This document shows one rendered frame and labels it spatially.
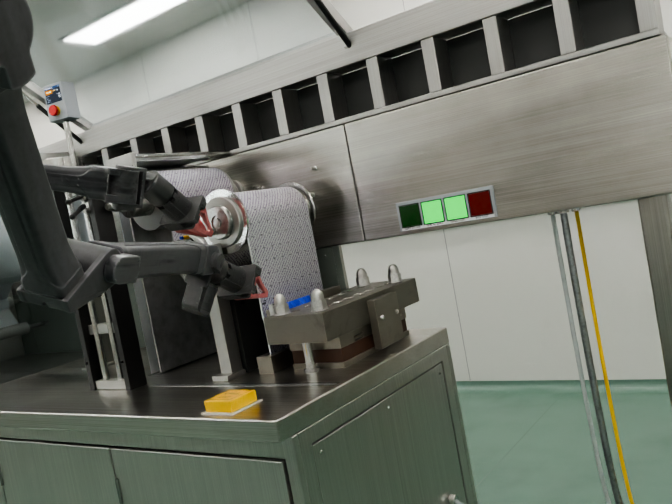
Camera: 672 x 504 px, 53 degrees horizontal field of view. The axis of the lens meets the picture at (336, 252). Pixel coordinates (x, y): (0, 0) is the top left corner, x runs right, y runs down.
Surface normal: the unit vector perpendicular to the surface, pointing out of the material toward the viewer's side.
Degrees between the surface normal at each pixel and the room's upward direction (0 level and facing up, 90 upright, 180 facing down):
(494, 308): 90
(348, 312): 90
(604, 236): 90
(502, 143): 90
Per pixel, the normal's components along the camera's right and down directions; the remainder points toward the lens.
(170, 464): -0.56, 0.15
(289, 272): 0.80, -0.11
